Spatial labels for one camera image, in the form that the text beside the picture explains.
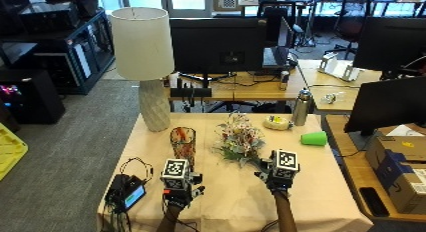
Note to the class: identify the white metal stand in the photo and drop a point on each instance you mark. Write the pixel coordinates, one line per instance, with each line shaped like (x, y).
(340, 68)

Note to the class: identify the yellow plastic bin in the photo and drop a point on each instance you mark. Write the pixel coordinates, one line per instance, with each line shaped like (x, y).
(10, 152)

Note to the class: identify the white table lamp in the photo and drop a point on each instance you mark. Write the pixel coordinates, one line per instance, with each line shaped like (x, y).
(142, 45)

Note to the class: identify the black office chair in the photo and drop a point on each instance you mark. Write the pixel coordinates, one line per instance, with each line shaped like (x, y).
(353, 18)

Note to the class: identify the beige tablecloth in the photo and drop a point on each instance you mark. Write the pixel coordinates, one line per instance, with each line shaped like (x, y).
(240, 198)

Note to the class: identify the open laptop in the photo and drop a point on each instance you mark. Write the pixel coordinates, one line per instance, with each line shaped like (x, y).
(278, 55)

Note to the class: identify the black computer tower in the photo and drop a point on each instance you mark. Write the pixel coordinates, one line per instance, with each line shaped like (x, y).
(34, 95)

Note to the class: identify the black device with screen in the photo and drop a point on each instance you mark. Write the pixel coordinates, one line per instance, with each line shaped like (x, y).
(127, 192)

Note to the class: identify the brown cardboard box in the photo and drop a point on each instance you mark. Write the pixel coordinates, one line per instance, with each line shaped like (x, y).
(400, 172)

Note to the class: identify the white marker cube, left glove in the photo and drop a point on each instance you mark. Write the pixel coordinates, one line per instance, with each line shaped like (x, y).
(176, 172)

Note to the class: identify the printed marker board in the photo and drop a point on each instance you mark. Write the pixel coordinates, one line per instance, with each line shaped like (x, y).
(228, 2)

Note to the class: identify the white marker cube, glove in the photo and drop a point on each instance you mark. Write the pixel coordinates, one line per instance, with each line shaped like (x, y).
(286, 163)
(176, 172)

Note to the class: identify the green plastic cup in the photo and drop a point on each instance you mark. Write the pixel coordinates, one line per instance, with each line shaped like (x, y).
(315, 138)

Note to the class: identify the black power strip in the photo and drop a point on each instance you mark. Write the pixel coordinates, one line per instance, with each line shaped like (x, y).
(191, 92)

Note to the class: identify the black shelf cabinet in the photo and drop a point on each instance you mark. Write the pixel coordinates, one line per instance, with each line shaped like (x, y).
(67, 52)

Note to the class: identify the white marker cube, right glove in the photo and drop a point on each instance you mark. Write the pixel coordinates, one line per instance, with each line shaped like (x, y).
(286, 163)

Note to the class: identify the white tape roll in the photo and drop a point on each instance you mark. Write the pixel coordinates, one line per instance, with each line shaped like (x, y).
(276, 122)

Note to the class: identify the person's left hand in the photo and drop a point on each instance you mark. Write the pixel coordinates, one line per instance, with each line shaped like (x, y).
(180, 198)

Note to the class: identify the stainless steel bottle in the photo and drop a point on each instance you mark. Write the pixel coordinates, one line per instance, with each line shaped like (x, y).
(303, 108)

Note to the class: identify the black computer monitor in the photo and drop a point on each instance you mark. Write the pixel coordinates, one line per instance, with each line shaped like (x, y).
(391, 103)
(391, 42)
(214, 42)

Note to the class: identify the black smartphone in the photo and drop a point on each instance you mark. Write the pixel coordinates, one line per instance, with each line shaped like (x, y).
(373, 201)

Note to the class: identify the artificial flower bouquet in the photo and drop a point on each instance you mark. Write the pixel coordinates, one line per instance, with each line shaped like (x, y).
(240, 138)

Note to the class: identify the wooden desk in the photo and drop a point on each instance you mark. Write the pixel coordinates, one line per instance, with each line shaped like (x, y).
(254, 90)

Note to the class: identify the clear plastic object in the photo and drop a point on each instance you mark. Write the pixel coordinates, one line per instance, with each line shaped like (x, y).
(332, 98)

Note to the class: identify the person's right hand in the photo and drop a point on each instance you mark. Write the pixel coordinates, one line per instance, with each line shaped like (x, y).
(279, 184)

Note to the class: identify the patterned glass vase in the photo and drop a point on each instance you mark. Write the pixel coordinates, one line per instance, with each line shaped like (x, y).
(183, 143)

